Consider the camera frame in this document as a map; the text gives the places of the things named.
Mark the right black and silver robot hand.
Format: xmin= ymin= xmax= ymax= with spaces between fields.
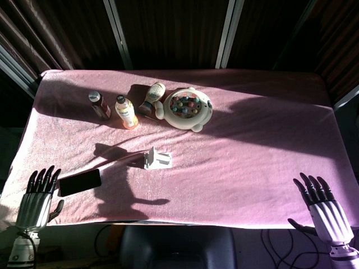
xmin=288 ymin=172 xmax=355 ymax=249

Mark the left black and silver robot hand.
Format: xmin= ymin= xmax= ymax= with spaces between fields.
xmin=15 ymin=165 xmax=65 ymax=232

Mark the black smartphone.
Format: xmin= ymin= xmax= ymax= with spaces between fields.
xmin=58 ymin=168 xmax=103 ymax=197

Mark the white folding phone stand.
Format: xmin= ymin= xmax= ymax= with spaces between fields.
xmin=142 ymin=146 xmax=173 ymax=170

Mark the cream bottle lying down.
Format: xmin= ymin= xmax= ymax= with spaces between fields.
xmin=138 ymin=81 xmax=167 ymax=116

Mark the pink table cloth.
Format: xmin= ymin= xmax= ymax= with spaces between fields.
xmin=0 ymin=68 xmax=359 ymax=231

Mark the dark brown bottle silver cap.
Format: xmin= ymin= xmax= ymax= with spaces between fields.
xmin=88 ymin=90 xmax=112 ymax=121

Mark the orange drink bottle black cap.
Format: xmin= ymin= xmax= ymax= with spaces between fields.
xmin=114 ymin=94 xmax=140 ymax=130

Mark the brown curtain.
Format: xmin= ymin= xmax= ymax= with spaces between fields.
xmin=0 ymin=0 xmax=85 ymax=79

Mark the white bear bead toy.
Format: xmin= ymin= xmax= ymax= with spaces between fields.
xmin=154 ymin=86 xmax=213 ymax=133

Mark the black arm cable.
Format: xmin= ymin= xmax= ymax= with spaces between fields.
xmin=16 ymin=229 xmax=39 ymax=269

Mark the black floor cable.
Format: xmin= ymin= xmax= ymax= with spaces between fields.
xmin=94 ymin=224 xmax=113 ymax=257
xmin=260 ymin=228 xmax=332 ymax=269

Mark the silver aluminium frame bar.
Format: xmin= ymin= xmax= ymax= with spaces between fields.
xmin=332 ymin=84 xmax=359 ymax=112
xmin=0 ymin=44 xmax=37 ymax=99

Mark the silver aluminium frame post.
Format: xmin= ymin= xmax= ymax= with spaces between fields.
xmin=215 ymin=0 xmax=245 ymax=69
xmin=103 ymin=0 xmax=133 ymax=70

